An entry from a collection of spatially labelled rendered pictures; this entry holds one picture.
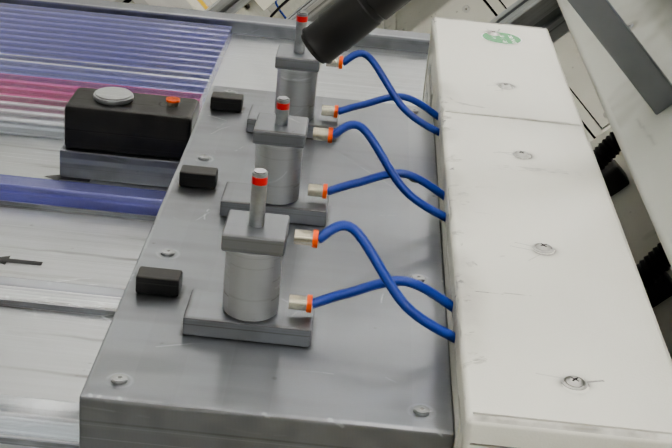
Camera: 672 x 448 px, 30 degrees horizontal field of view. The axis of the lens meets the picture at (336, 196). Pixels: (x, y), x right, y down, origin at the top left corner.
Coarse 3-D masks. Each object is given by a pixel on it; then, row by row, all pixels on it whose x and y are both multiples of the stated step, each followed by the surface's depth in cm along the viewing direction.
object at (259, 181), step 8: (256, 168) 47; (256, 176) 47; (264, 176) 47; (256, 184) 47; (264, 184) 47; (256, 192) 47; (264, 192) 47; (256, 200) 47; (264, 200) 47; (256, 208) 47; (264, 208) 48; (256, 216) 47; (264, 216) 48; (256, 224) 48
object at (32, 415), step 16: (0, 400) 52; (16, 400) 52; (32, 400) 52; (48, 400) 52; (0, 416) 51; (16, 416) 51; (32, 416) 51; (48, 416) 51; (64, 416) 51; (0, 432) 52; (16, 432) 52; (32, 432) 51; (48, 432) 51; (64, 432) 51
